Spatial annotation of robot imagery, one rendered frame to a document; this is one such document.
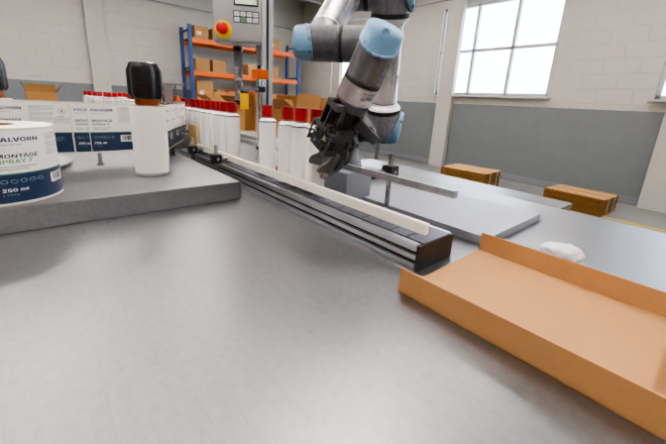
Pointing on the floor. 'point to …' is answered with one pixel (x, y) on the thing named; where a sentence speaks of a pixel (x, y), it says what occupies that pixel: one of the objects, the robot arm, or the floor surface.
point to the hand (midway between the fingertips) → (325, 173)
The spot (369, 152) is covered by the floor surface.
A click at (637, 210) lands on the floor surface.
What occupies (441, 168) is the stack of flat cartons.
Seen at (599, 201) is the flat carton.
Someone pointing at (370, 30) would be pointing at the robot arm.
